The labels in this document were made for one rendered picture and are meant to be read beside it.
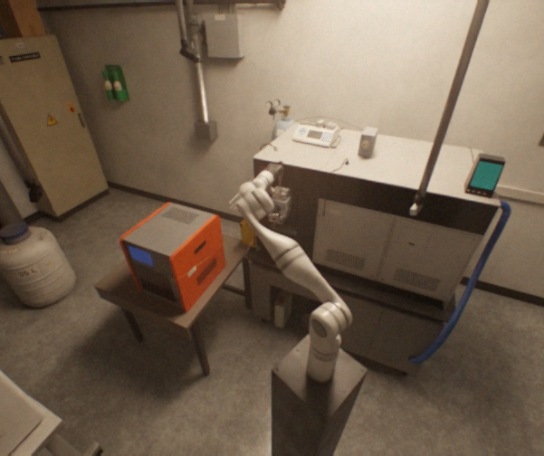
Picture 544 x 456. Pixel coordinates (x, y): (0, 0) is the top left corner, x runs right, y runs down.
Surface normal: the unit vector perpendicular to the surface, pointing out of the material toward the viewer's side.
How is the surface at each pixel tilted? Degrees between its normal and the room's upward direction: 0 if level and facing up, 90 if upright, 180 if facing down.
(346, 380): 0
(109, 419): 0
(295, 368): 0
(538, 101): 90
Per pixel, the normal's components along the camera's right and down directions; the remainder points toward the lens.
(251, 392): 0.00, -0.80
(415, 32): -0.41, 0.54
